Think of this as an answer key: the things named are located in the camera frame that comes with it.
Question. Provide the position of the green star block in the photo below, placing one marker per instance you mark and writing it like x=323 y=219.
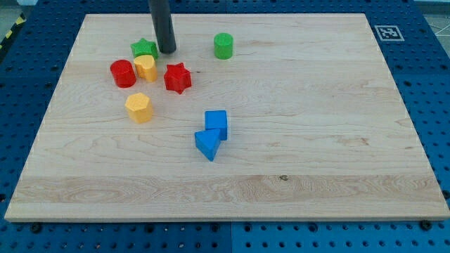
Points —
x=144 y=47

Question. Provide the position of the red star block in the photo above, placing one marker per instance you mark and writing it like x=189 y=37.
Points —
x=177 y=78

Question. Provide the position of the blue cube block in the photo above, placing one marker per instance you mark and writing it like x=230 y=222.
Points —
x=217 y=119

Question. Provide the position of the blue triangle block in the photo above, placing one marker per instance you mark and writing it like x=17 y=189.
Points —
x=208 y=142

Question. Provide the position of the light wooden board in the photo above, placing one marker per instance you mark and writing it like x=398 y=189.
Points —
x=317 y=129

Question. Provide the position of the green cylinder block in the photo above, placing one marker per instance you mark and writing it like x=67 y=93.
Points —
x=223 y=46

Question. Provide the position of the yellow hexagon block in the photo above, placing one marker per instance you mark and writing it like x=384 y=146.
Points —
x=139 y=107

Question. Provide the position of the yellow heart block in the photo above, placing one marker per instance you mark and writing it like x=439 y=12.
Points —
x=146 y=67

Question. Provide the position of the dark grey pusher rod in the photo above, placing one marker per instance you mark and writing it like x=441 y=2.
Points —
x=163 y=27

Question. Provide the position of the red cylinder block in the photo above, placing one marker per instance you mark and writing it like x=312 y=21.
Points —
x=123 y=73

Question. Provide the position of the white fiducial marker tag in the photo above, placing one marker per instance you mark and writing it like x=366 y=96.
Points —
x=389 y=33

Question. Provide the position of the yellow black hazard tape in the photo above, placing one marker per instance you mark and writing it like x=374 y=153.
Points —
x=10 y=36

